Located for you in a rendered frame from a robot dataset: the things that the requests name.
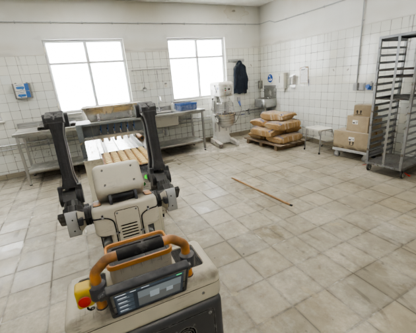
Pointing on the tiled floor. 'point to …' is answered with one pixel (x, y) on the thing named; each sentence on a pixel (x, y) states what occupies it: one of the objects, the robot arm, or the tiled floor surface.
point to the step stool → (319, 135)
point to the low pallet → (275, 143)
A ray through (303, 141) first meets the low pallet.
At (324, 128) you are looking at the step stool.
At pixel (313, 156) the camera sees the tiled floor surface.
